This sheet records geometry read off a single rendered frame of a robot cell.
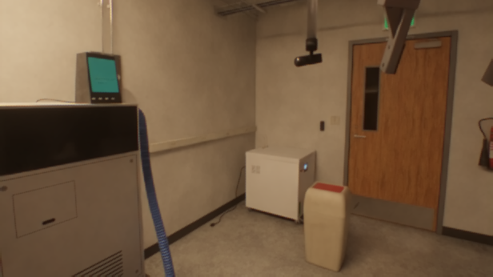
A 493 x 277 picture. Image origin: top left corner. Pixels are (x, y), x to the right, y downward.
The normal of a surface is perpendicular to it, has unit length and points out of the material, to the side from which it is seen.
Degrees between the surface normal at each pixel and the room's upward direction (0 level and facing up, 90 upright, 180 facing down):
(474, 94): 90
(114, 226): 90
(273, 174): 90
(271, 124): 90
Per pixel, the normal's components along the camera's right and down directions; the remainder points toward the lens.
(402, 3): -0.19, 0.47
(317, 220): -0.53, 0.13
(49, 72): 0.85, 0.05
